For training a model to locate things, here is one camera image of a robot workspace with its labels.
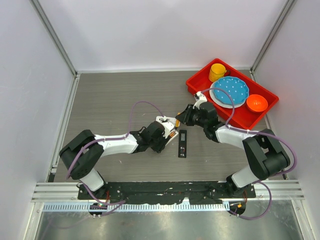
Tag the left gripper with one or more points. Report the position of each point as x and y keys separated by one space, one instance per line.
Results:
x=163 y=141

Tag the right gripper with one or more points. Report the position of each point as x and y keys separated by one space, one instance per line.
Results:
x=184 y=117

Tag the orange handle screwdriver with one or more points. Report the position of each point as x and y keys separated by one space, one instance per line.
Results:
x=177 y=123

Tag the black remote control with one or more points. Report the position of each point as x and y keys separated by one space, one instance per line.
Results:
x=182 y=144

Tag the white remote with orange batteries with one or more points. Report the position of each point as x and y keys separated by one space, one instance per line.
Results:
x=171 y=137

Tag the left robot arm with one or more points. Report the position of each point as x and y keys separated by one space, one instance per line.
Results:
x=83 y=152

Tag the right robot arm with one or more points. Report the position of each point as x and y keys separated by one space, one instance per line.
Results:
x=265 y=154

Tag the white grey plate underneath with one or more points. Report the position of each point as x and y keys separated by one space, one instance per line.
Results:
x=232 y=88

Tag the blue polka dot plate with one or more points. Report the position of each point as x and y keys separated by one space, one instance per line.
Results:
x=239 y=81

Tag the yellow cup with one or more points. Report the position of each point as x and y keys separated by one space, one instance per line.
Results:
x=217 y=71

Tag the red plastic tray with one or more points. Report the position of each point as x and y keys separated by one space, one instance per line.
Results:
x=243 y=117

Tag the orange bowl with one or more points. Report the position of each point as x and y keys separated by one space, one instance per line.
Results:
x=256 y=103

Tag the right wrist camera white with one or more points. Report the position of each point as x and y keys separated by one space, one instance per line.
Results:
x=199 y=99

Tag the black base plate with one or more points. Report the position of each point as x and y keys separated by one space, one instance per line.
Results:
x=171 y=192

